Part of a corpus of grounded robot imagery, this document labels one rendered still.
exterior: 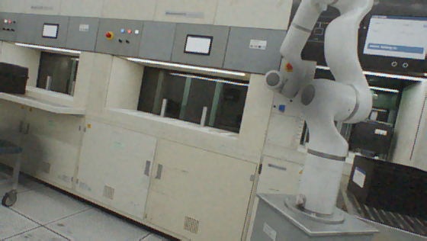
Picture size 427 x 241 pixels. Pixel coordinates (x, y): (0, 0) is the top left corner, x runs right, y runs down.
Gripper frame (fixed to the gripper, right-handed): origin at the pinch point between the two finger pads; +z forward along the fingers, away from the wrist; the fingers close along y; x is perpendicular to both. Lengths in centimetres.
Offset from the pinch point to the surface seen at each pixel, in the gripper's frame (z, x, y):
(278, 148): 12.3, -34.3, 3.1
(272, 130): 13.0, -24.3, -2.8
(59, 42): 11, 13, -199
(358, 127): 44, -13, 47
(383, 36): 12, 37, 45
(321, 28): 12.2, 38.6, 12.9
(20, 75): 4, -23, -232
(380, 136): 44, -16, 60
